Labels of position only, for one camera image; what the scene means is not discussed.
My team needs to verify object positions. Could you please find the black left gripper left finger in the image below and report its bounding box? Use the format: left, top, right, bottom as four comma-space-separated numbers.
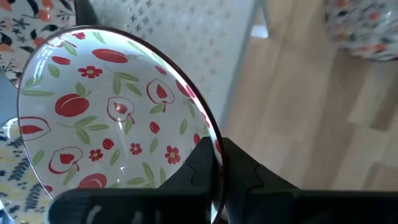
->
48, 136, 219, 224

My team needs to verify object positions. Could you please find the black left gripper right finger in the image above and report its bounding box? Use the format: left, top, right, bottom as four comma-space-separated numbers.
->
222, 138, 398, 224

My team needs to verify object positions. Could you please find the green bowl red fruit print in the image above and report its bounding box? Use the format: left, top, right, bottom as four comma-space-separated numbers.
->
17, 25, 226, 224

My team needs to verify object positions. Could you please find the yellow bowl blue leaf print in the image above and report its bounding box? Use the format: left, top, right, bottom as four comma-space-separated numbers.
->
0, 117, 55, 224

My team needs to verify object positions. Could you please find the small dark bowl orange print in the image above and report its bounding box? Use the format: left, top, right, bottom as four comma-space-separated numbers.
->
323, 0, 398, 62

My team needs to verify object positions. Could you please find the large dark bowl orange print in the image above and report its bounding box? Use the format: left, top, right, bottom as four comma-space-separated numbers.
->
0, 0, 77, 88

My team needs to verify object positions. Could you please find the white perforated metal shelf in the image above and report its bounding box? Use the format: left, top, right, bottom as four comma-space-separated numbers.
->
76, 0, 271, 128

